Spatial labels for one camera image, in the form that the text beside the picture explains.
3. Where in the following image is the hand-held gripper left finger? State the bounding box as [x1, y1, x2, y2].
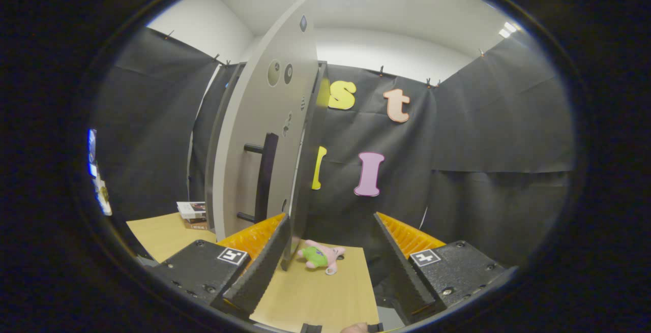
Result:
[147, 213, 291, 321]

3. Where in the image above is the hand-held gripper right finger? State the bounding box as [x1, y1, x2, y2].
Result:
[373, 212, 519, 323]

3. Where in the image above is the grey shoe cabinet door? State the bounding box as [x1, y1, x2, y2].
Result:
[212, 0, 329, 271]

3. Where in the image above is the grey shoe cabinet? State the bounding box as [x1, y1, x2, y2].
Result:
[205, 61, 245, 232]

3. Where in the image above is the pink and green plush toy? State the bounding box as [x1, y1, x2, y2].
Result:
[298, 240, 346, 276]

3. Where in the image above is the stack of books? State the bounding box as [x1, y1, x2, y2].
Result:
[176, 201, 210, 230]

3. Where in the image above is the black backdrop cloth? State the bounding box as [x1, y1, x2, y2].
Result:
[92, 27, 578, 273]

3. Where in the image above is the white tray with small items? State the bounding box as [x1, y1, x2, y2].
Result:
[94, 170, 113, 217]

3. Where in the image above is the row of black cloth clips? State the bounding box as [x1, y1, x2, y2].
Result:
[165, 29, 486, 89]

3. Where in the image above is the blue printed card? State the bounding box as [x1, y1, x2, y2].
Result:
[87, 129, 98, 178]

